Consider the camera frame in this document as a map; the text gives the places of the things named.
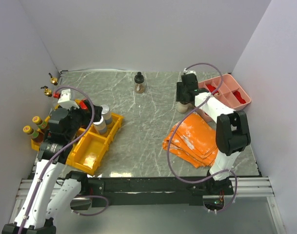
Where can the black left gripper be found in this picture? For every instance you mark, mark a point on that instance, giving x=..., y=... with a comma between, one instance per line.
x=87, y=116

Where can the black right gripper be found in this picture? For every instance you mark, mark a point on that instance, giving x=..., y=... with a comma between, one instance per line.
x=179, y=97

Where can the blue-label clear jar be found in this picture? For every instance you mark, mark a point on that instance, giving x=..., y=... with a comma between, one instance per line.
x=107, y=115

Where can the white-lid jar edge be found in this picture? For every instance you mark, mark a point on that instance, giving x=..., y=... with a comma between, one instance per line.
x=100, y=126

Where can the black-lid jar white powder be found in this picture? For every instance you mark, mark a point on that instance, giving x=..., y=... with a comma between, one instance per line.
x=184, y=107

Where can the tall oil bottle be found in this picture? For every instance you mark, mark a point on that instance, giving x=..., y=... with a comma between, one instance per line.
x=55, y=81
x=47, y=92

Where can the green-label sauce bottle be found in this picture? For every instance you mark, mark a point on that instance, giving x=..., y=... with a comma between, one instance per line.
x=42, y=125
x=34, y=134

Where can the red-lid sauce jar back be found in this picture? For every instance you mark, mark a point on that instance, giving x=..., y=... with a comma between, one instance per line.
x=84, y=104

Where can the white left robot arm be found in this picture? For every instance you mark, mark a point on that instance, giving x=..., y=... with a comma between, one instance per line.
x=39, y=212

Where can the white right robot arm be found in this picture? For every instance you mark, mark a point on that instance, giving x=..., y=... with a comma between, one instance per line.
x=232, y=130

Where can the red sock middle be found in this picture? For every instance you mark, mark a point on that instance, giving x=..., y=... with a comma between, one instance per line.
x=212, y=89

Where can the red sock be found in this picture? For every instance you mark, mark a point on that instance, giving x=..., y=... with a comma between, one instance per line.
x=212, y=89
x=238, y=96

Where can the pink compartment tray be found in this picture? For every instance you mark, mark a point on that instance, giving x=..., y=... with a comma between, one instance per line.
x=229, y=85

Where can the yellow compartment bin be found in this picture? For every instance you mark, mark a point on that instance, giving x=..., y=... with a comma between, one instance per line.
x=85, y=154

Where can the black-lid jar brown powder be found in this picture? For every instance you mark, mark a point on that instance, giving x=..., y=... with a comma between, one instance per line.
x=139, y=80

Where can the orange tie-dye cloth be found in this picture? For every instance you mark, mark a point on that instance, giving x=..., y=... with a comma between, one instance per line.
x=194, y=141

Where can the red sock right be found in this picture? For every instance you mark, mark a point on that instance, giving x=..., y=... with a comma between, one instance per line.
x=238, y=96

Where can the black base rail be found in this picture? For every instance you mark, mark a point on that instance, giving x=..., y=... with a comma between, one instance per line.
x=154, y=190

